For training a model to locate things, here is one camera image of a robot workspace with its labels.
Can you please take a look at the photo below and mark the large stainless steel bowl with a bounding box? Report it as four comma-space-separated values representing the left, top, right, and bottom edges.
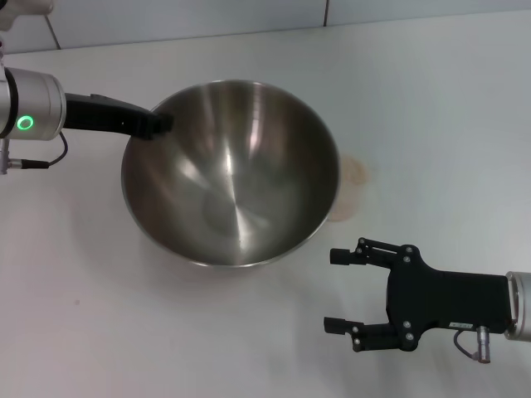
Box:
120, 78, 343, 269

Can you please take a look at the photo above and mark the left gripper cable with plug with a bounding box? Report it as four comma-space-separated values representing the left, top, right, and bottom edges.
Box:
0, 131, 70, 176

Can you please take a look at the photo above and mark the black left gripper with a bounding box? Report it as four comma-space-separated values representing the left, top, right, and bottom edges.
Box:
64, 92, 175, 142

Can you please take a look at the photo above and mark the clear plastic measuring cup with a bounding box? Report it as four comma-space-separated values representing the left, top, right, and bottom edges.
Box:
329, 153, 370, 223

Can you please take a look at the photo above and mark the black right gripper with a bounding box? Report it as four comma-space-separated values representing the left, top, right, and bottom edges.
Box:
323, 236, 516, 354

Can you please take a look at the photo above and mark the right gripper cable with plug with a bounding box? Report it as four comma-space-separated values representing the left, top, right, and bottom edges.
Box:
453, 326, 494, 364

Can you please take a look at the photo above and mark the gripper cable with plug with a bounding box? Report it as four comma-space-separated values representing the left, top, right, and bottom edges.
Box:
0, 131, 70, 176
453, 326, 494, 364

